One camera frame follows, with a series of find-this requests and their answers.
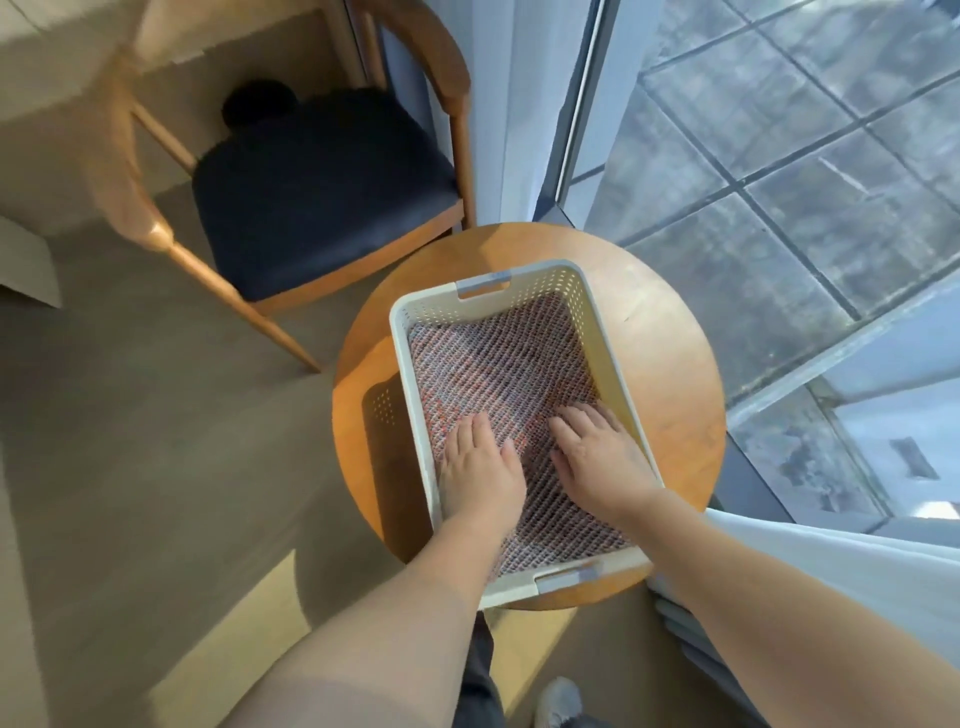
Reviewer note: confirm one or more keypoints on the person's right hand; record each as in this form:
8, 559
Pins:
600, 465

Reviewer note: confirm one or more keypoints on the person's left hand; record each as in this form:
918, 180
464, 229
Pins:
480, 480

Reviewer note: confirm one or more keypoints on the person's right thumb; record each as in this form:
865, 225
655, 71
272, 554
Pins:
559, 435

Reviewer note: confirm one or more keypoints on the person's left thumb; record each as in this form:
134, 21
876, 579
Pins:
511, 454

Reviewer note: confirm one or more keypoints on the red white woven cloth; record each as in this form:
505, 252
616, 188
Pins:
495, 360

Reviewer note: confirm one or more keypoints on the person's left forearm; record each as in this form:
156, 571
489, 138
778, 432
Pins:
390, 637

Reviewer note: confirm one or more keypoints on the person's right forearm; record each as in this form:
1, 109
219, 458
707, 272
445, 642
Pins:
787, 607

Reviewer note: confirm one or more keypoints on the white perforated plastic basket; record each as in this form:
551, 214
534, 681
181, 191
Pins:
420, 420

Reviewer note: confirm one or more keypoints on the round wooden side table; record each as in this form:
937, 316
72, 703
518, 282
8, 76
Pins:
660, 360

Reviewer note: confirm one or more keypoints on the dark trousers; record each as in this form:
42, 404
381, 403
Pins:
480, 675

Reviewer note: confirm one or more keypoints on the grey sneaker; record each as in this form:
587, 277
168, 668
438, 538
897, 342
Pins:
559, 701

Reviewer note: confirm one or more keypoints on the white curtain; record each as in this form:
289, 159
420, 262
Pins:
840, 562

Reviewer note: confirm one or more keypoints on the wooden chair with dark cushion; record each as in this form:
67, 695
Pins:
322, 195

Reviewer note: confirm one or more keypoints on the grey window frame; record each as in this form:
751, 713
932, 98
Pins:
600, 97

